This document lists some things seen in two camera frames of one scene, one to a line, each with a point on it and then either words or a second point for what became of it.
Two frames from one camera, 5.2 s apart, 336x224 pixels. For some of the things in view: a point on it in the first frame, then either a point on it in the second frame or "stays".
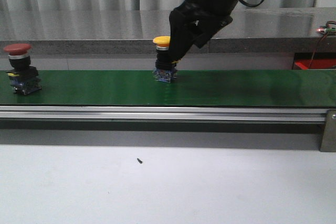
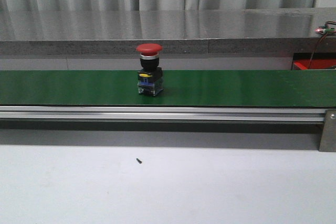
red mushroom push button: [23, 77] -> [150, 77]
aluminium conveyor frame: [160, 114] stays
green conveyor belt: [300, 87] stays
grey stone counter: [252, 31] stays
